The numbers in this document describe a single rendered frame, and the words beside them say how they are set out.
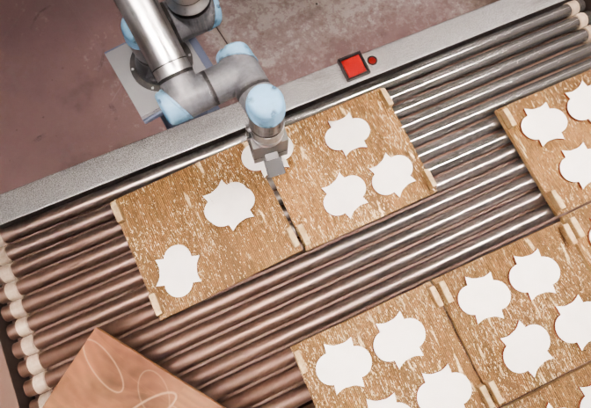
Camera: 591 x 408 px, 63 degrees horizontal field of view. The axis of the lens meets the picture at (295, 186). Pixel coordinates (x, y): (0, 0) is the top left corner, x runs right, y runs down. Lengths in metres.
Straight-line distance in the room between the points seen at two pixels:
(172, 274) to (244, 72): 0.59
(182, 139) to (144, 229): 0.28
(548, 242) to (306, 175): 0.69
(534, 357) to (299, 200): 0.73
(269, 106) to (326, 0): 1.88
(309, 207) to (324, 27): 1.51
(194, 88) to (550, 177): 1.04
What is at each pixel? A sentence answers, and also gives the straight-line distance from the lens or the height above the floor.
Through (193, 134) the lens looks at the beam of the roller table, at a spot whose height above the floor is 0.92.
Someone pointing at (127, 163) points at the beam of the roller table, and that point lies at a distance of 1.44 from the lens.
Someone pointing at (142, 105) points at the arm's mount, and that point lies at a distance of 1.52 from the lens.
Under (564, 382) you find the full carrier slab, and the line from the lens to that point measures 1.51.
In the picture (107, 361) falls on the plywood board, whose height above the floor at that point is 1.04.
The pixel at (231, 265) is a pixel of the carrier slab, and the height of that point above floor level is 0.94.
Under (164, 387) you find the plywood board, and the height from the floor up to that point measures 1.04.
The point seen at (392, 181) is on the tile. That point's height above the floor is 0.95.
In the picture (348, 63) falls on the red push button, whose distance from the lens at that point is 1.51.
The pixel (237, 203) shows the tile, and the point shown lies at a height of 0.96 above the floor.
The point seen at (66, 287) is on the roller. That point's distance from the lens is 1.42.
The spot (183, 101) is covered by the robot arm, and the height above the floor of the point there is 1.36.
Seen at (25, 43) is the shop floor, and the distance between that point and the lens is 2.89.
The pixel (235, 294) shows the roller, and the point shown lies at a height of 0.92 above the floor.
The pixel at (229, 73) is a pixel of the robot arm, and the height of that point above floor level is 1.36.
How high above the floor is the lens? 2.23
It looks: 75 degrees down
